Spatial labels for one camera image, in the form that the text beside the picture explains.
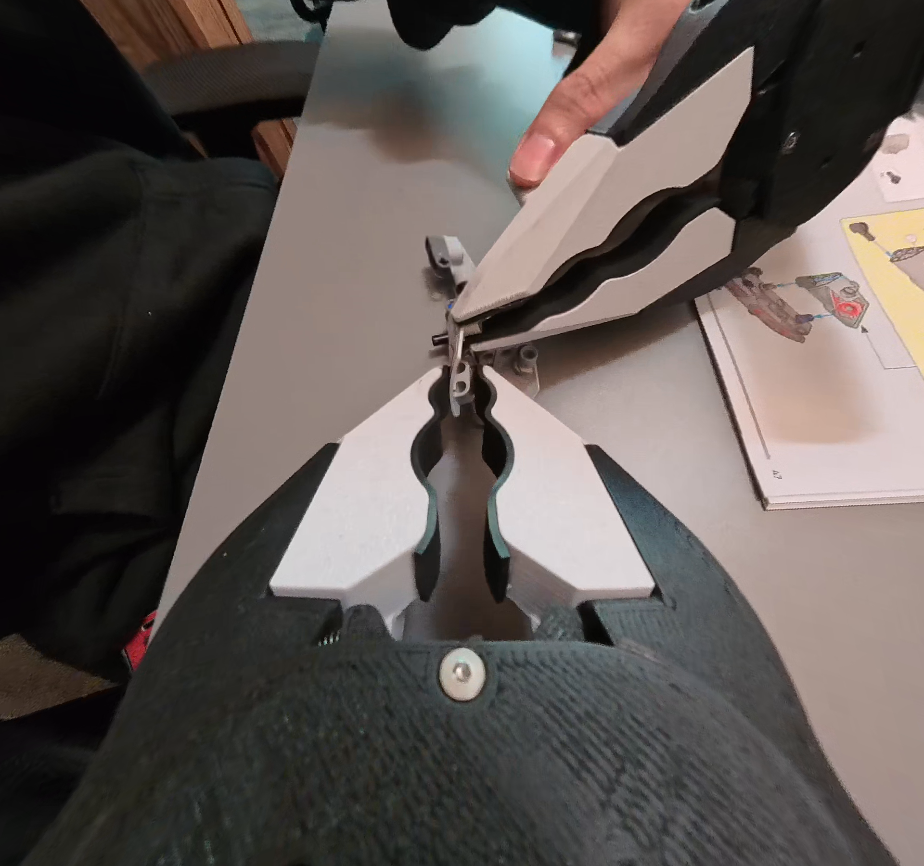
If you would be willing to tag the person's left hand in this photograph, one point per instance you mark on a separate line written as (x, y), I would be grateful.
(613, 72)

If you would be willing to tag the grey toy brick assembly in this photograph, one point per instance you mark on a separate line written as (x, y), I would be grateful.
(462, 375)

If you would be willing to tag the grey desk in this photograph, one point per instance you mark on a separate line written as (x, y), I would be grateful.
(346, 245)

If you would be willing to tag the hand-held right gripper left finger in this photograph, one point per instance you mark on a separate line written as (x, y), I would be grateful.
(339, 519)

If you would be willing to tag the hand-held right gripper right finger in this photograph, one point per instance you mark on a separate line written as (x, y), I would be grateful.
(570, 519)

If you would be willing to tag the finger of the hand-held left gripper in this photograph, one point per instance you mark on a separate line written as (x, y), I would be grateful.
(599, 202)
(664, 267)

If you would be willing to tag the wooden cabinet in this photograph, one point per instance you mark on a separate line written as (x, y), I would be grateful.
(195, 14)

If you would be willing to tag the white instruction booklet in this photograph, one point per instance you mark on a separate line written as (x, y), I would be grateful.
(816, 404)

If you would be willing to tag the small red object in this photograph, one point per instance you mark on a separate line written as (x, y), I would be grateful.
(138, 641)

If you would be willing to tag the person's black clothing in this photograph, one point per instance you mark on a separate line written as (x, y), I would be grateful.
(108, 339)

